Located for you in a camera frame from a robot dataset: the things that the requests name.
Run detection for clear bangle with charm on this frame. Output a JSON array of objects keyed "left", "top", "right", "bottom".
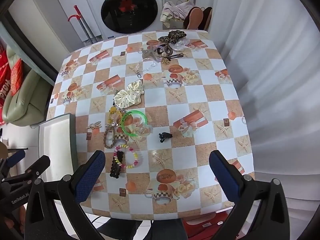
[{"left": 134, "top": 126, "right": 153, "bottom": 141}]

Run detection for red printed cushion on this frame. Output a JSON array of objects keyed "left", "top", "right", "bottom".
[
  {"left": 0, "top": 49, "right": 10, "bottom": 108},
  {"left": 9, "top": 58, "right": 24, "bottom": 97}
]

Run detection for colourful bead bracelet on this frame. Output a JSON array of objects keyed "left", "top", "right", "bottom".
[{"left": 113, "top": 144, "right": 139, "bottom": 169}]

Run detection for white curtain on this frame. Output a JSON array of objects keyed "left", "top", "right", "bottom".
[{"left": 196, "top": 0, "right": 320, "bottom": 240}]

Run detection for green plastic bangle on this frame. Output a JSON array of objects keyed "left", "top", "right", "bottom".
[{"left": 121, "top": 109, "right": 149, "bottom": 137}]

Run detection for red stool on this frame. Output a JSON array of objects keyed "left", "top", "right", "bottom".
[{"left": 182, "top": 210, "right": 237, "bottom": 240}]

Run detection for brown braided bracelet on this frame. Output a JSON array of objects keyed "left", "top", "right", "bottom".
[{"left": 103, "top": 126, "right": 116, "bottom": 149}]

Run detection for cream polka-dot scrunchie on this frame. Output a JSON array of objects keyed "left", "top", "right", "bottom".
[{"left": 117, "top": 79, "right": 145, "bottom": 106}]

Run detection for gold rabbit hair clip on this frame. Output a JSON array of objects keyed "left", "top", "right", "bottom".
[{"left": 87, "top": 120, "right": 103, "bottom": 131}]

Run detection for checkered printed tablecloth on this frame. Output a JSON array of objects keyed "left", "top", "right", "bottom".
[{"left": 45, "top": 30, "right": 255, "bottom": 222}]

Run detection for pale green sofa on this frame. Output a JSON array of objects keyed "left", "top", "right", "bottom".
[{"left": 2, "top": 44, "right": 54, "bottom": 127}]

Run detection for long black hair clip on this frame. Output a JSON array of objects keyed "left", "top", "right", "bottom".
[{"left": 109, "top": 151, "right": 125, "bottom": 179}]

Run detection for white washing machine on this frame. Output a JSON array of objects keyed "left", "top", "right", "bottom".
[{"left": 79, "top": 0, "right": 165, "bottom": 40}]

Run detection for small black claw clip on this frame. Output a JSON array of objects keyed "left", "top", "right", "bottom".
[{"left": 158, "top": 132, "right": 173, "bottom": 143}]

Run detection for brown slippers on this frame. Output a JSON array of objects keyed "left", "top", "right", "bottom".
[{"left": 183, "top": 6, "right": 213, "bottom": 31}]

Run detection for grey star hair clip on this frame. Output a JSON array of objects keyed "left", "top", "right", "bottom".
[{"left": 141, "top": 46, "right": 160, "bottom": 62}]

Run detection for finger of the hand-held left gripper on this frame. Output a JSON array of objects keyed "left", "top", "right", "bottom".
[
  {"left": 0, "top": 150, "right": 27, "bottom": 177},
  {"left": 2, "top": 155, "right": 51, "bottom": 183}
]

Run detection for silver chain bracelet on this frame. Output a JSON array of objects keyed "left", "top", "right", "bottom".
[{"left": 132, "top": 61, "right": 157, "bottom": 79}]

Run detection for pile of pale clothes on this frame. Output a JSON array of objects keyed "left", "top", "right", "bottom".
[{"left": 161, "top": 1, "right": 195, "bottom": 28}]

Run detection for leopard print scrunchie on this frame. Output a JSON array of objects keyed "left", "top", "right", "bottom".
[{"left": 158, "top": 30, "right": 187, "bottom": 46}]

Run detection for clear plastic bag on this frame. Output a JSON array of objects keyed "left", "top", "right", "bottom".
[{"left": 172, "top": 40, "right": 191, "bottom": 52}]

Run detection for yellow cord charm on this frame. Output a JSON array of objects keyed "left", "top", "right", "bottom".
[{"left": 107, "top": 106, "right": 125, "bottom": 128}]

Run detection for white tray with grey rim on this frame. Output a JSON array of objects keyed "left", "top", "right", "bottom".
[{"left": 38, "top": 113, "right": 78, "bottom": 182}]

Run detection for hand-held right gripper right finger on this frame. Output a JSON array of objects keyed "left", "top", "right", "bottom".
[{"left": 209, "top": 150, "right": 295, "bottom": 240}]

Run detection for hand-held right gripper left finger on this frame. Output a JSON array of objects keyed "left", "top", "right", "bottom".
[{"left": 25, "top": 150, "right": 106, "bottom": 240}]

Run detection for red-handled mop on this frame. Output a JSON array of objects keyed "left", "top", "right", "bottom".
[{"left": 67, "top": 4, "right": 99, "bottom": 44}]

